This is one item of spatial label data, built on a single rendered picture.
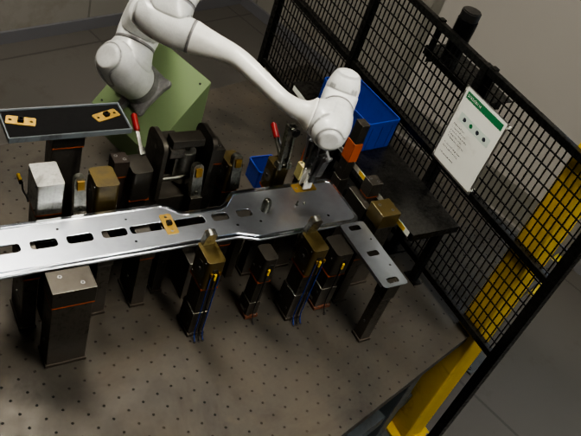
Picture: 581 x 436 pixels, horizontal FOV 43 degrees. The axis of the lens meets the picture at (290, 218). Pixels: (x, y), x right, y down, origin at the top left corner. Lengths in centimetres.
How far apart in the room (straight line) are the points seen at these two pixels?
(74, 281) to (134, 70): 99
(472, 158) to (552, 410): 162
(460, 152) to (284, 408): 106
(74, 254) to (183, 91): 96
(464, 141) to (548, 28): 180
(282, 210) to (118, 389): 77
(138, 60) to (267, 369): 120
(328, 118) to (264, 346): 81
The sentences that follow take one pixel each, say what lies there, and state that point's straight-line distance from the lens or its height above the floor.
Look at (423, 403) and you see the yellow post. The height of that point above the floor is 26.
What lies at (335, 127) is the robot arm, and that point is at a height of 148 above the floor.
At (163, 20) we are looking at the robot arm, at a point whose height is 152.
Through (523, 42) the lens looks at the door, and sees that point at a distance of 440.
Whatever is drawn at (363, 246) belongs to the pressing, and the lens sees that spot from 244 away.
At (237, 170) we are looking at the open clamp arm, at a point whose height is 105.
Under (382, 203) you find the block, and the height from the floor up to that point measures 106.
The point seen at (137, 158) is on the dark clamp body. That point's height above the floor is 108.
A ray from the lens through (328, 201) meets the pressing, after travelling 255.
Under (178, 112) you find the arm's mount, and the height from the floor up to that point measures 94.
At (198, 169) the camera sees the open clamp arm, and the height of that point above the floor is 109.
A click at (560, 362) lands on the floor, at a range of 407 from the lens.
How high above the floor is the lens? 256
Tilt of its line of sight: 40 degrees down
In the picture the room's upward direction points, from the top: 21 degrees clockwise
